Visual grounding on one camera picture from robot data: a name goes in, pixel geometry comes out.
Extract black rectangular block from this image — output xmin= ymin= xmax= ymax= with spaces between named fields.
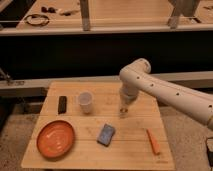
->
xmin=58 ymin=96 xmax=67 ymax=114

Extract grey metal bracket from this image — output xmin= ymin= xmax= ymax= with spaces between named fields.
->
xmin=167 ymin=0 xmax=201 ymax=29

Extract orange plate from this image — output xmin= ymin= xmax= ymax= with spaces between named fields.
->
xmin=36 ymin=120 xmax=75 ymax=158

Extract coiled black cable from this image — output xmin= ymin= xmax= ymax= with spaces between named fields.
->
xmin=24 ymin=13 xmax=51 ymax=27

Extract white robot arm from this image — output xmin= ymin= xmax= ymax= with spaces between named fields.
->
xmin=119 ymin=58 xmax=213 ymax=130

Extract white tool on bench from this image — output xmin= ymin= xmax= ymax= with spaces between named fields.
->
xmin=56 ymin=9 xmax=79 ymax=16

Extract metal clamp at left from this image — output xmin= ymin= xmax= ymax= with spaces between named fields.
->
xmin=0 ymin=68 xmax=26 ymax=87

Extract translucent plastic cup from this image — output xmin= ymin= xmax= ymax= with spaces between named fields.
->
xmin=77 ymin=92 xmax=93 ymax=113

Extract small dark objects on bench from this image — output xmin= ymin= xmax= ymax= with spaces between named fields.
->
xmin=41 ymin=6 xmax=56 ymax=13

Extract blue sponge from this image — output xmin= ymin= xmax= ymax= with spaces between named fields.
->
xmin=97 ymin=124 xmax=115 ymax=146

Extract orange carrot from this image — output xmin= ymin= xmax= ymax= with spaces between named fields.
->
xmin=146 ymin=129 xmax=160 ymax=155

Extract small clear bottle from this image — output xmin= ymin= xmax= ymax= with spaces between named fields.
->
xmin=119 ymin=107 xmax=128 ymax=118

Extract grey metal post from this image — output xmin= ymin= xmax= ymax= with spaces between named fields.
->
xmin=80 ymin=0 xmax=90 ymax=31

